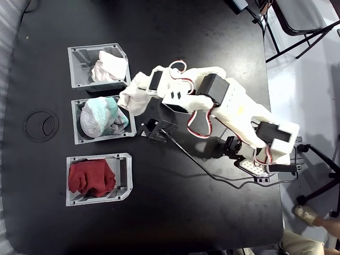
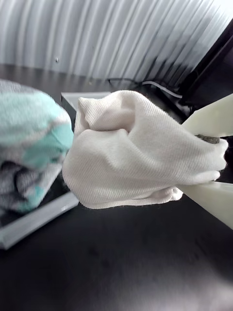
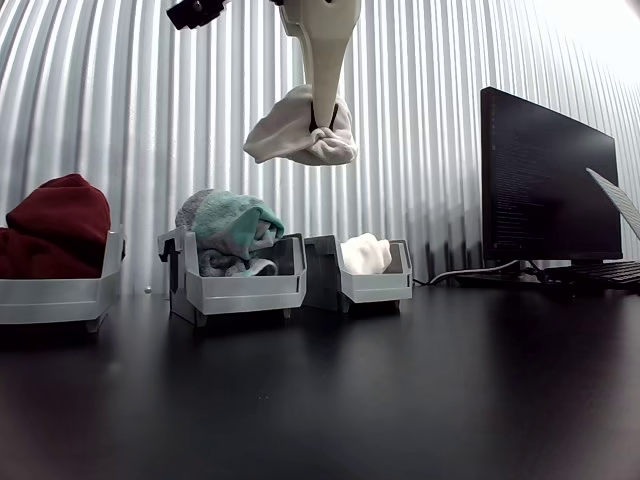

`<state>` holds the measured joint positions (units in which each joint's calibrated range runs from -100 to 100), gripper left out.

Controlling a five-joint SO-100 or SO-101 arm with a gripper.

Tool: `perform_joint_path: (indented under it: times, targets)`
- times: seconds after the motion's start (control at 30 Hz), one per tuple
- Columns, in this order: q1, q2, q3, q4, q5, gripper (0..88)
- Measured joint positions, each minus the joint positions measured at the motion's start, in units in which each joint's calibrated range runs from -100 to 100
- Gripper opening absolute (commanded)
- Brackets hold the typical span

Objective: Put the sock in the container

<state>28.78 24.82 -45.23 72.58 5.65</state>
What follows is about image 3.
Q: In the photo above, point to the large white sock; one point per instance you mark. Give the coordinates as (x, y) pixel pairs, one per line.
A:
(280, 135)

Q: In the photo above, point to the black computer monitor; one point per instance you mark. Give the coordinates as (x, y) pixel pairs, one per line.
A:
(540, 190)

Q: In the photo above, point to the teal and grey sock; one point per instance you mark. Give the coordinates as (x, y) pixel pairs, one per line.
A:
(225, 220)

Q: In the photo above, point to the small grey storage bin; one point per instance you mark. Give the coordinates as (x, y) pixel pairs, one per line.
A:
(375, 292)

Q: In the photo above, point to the dark-sided grey storage bin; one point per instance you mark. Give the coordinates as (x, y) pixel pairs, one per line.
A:
(240, 300)

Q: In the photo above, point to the dark red sock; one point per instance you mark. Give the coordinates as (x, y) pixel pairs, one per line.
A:
(50, 230)

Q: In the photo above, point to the grey laptop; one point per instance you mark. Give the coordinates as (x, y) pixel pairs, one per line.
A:
(622, 200)

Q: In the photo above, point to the large grey storage bin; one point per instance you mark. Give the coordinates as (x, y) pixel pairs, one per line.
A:
(50, 300)

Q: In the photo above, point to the small white sock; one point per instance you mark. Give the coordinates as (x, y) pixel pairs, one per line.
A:
(365, 255)

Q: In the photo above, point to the black gripper camera mount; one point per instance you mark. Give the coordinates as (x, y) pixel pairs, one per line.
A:
(192, 12)

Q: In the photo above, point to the black keyboard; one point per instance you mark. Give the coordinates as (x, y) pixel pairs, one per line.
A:
(600, 272)

